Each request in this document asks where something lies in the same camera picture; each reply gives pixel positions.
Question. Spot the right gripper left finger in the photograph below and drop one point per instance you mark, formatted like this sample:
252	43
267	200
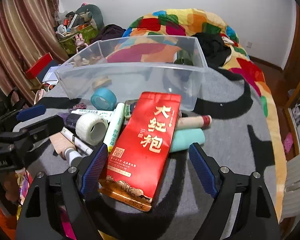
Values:
40	216

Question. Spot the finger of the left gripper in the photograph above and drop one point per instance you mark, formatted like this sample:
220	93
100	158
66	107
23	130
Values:
44	128
30	113

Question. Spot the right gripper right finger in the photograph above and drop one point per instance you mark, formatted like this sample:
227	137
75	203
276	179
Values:
256	217

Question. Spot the pink bottle white cap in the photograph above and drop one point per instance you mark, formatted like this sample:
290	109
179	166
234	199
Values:
66	149

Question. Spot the purple spray bottle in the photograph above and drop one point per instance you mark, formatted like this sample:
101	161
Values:
70	119

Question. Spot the white marker pen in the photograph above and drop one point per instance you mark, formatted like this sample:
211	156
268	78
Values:
76	141

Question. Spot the white gauze tape roll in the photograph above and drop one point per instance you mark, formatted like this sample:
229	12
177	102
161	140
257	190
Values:
91	128

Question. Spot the white green ointment tube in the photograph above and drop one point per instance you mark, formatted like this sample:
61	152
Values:
114	127

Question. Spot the red tea package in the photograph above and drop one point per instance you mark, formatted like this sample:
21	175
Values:
136	162

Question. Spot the mint green bottle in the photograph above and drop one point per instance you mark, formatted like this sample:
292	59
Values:
182	139

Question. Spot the beige tube red cap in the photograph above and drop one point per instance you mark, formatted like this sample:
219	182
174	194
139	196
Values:
192	122

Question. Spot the blue white booklet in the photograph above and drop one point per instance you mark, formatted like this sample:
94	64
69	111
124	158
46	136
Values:
50	75

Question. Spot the red box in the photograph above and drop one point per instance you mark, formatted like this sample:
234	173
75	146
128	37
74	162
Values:
39	66

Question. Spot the teal tape roll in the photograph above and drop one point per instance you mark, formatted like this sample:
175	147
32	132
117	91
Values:
103	99

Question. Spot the white toothpaste box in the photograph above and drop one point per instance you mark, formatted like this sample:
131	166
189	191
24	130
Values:
104	114

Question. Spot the striped brown curtain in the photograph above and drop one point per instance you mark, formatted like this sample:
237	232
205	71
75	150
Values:
26	34

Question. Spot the pink slipper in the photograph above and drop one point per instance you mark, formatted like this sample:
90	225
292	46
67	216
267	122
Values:
288	143

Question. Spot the pink rabbit toy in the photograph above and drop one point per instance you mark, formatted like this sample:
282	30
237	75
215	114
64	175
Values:
80	43

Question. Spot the green storage box clutter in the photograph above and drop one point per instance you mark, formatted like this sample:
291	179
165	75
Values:
87	20

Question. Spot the dark purple clothes pile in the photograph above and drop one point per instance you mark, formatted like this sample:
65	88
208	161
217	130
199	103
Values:
110	31

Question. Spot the clear plastic storage bin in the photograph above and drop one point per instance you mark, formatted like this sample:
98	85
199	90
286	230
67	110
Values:
89	69

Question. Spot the wooden wardrobe shelf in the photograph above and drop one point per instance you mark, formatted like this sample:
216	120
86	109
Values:
291	75

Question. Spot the dark green glass bottle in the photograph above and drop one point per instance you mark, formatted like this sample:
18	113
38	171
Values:
182	57

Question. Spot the black clothing on bed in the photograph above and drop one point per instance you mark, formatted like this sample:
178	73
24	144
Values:
214	49

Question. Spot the colourful patchwork blanket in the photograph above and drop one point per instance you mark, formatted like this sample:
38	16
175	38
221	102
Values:
177	24

